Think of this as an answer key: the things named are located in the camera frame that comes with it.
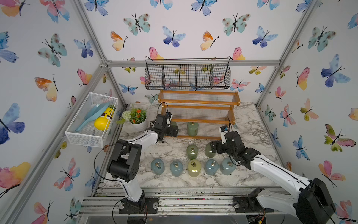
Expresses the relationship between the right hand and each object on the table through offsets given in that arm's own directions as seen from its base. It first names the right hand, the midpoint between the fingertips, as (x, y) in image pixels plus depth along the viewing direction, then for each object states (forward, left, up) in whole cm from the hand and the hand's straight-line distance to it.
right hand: (218, 140), depth 83 cm
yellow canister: (-15, +14, -5) cm, 21 cm away
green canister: (-5, +15, -5) cm, 17 cm away
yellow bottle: (-4, +60, +18) cm, 63 cm away
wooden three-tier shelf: (+32, +10, -14) cm, 36 cm away
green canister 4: (-3, +5, -9) cm, 11 cm away
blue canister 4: (-13, -5, -6) cm, 15 cm away
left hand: (+12, +29, -5) cm, 32 cm away
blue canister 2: (-14, +4, -6) cm, 16 cm away
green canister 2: (+15, +28, -6) cm, 33 cm away
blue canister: (-16, +24, -6) cm, 29 cm away
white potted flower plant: (+14, +55, -1) cm, 57 cm away
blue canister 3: (-15, +34, -6) cm, 38 cm away
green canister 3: (+12, +15, -6) cm, 20 cm away
